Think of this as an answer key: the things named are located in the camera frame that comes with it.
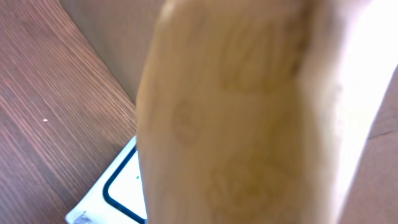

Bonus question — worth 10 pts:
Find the brown and white snack bag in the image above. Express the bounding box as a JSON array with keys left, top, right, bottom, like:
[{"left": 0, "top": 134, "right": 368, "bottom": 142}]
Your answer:
[{"left": 137, "top": 0, "right": 397, "bottom": 223}]

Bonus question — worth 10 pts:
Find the white barcode scanner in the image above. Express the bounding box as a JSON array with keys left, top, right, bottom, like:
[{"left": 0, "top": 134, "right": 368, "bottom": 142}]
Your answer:
[{"left": 65, "top": 137, "right": 147, "bottom": 224}]

